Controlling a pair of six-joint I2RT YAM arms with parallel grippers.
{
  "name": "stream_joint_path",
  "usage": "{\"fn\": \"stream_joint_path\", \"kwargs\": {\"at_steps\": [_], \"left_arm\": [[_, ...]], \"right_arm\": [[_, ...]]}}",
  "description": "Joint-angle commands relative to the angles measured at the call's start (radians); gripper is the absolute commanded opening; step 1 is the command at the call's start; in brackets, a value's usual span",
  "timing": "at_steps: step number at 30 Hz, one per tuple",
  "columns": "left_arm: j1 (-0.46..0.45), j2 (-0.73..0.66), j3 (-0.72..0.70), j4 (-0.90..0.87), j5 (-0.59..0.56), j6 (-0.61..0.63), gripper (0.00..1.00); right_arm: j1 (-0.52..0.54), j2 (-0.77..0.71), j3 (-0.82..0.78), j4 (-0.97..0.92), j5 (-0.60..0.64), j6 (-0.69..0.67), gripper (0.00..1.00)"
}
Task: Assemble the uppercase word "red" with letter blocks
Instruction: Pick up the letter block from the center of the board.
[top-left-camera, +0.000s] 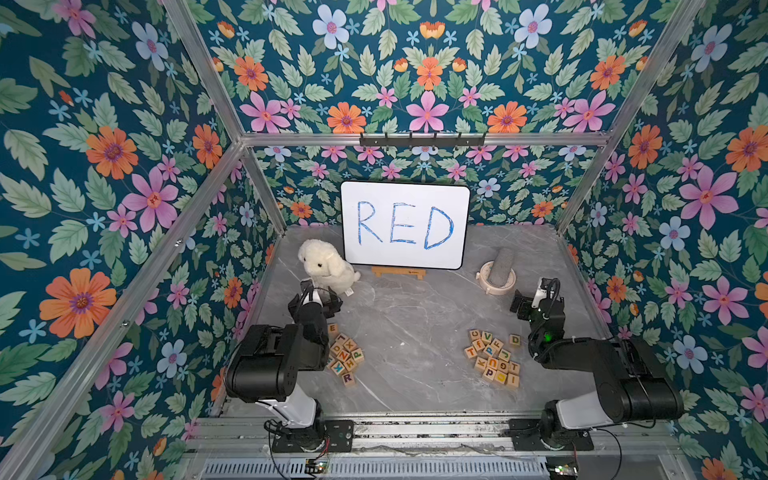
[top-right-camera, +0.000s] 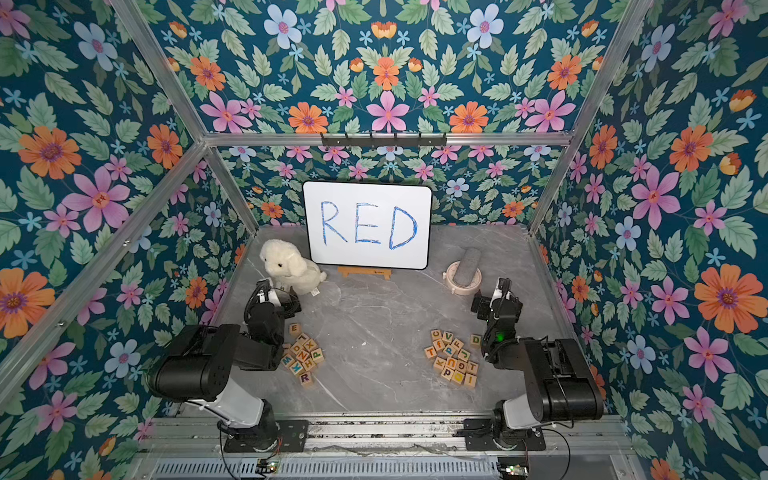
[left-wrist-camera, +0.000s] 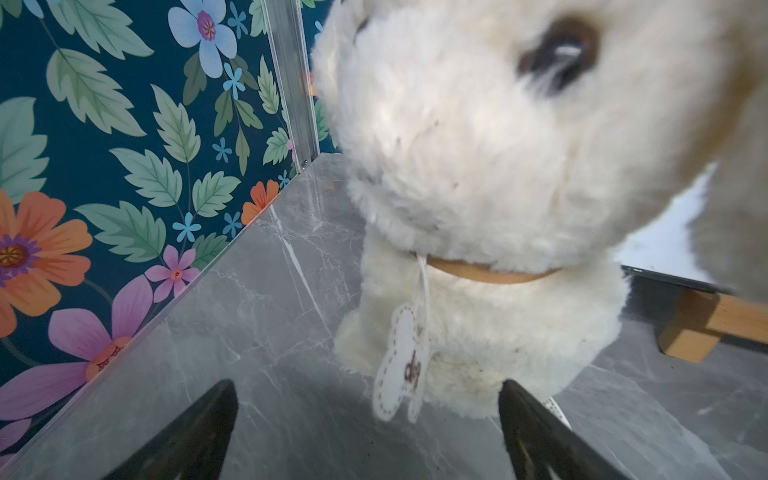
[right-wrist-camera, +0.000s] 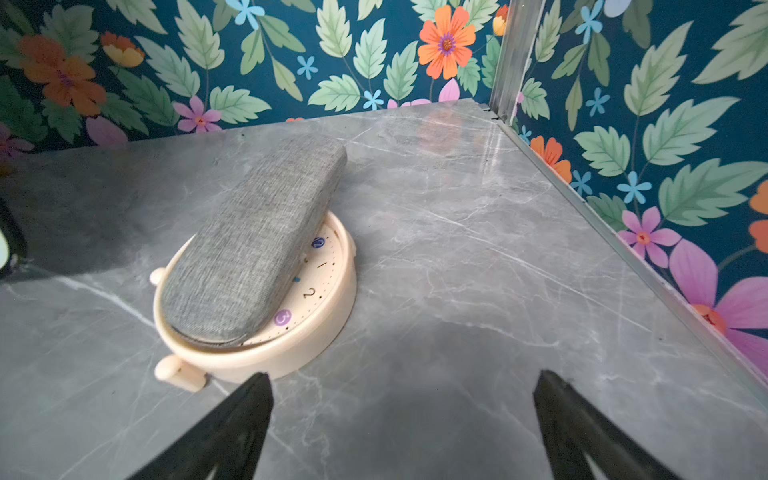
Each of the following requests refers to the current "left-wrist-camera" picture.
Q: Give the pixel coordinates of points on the white plush dog toy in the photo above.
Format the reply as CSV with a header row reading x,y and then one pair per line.
x,y
501,151

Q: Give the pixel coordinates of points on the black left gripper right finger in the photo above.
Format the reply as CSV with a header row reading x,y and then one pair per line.
x,y
540,446

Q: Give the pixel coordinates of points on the wooden whiteboard easel stand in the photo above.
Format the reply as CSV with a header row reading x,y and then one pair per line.
x,y
702,319

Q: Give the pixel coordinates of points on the white whiteboard reading RED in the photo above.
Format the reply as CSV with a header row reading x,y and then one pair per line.
x,y
662,250

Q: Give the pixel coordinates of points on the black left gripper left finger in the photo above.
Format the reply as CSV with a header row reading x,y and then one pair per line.
x,y
192,446

